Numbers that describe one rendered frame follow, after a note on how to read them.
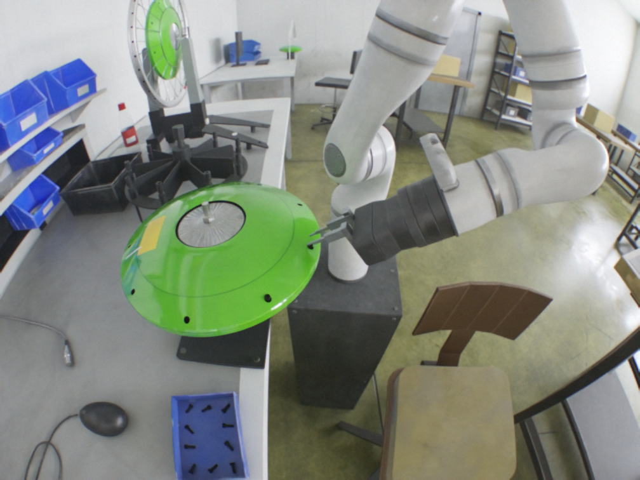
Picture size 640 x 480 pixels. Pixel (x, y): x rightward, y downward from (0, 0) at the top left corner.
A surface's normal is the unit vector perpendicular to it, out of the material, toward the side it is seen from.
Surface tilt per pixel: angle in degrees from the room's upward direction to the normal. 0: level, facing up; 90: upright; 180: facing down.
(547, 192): 98
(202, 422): 0
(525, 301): 90
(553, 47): 95
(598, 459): 0
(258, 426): 0
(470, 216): 88
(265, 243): 14
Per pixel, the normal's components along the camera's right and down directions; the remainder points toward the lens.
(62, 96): 0.06, 0.71
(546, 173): -0.47, 0.51
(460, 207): -0.35, 0.36
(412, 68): 0.08, 0.89
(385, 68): -0.47, 0.72
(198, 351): 0.02, -0.73
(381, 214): -0.50, -0.68
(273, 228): 0.26, -0.69
